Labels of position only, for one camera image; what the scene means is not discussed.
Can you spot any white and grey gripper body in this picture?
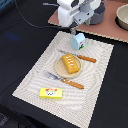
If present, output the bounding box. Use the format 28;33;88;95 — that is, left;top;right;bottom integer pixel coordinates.
57;0;101;27

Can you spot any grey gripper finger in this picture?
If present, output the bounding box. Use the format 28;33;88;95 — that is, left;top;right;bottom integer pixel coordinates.
70;28;76;36

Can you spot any light blue milk carton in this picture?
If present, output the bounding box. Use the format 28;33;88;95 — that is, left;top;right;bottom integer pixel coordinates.
71;33;85;50

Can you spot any orange bread loaf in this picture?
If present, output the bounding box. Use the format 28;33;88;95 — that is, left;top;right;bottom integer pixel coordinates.
62;54;79;74

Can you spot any yellow butter box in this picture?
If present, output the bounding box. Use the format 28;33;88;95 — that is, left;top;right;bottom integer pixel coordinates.
39;88;63;99

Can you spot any brown serving tray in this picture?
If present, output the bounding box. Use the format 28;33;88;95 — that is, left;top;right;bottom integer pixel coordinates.
48;0;128;42

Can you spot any dark grey cooking pot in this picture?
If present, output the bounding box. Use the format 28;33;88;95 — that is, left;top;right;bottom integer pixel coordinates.
88;0;107;25

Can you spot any dark grey frying pan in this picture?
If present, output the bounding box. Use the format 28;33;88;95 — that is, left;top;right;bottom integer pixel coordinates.
43;3;59;7

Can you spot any round wooden plate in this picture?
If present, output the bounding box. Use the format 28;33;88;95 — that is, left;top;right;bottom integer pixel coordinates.
55;56;82;78

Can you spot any cream white bowl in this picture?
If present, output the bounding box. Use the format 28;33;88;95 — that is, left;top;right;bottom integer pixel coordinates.
116;4;128;30

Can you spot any beige woven placemat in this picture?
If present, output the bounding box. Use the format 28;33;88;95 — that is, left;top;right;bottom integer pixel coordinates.
13;32;113;128

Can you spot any knife with wooden handle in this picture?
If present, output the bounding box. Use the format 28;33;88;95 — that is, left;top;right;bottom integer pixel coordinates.
58;50;97;63

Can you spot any fork with wooden handle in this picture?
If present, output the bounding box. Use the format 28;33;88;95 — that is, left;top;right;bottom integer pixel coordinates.
43;71;84;89

